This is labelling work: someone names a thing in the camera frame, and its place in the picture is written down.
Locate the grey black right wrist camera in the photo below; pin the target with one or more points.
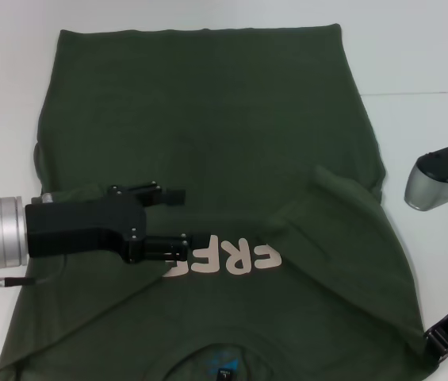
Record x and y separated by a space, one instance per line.
441 178

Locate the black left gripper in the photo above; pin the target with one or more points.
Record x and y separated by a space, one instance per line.
81 226

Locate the silver left gripper connector stub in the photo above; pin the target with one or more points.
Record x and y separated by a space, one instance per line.
47 197

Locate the dark green FREE t-shirt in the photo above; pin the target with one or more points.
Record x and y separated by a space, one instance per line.
215 119

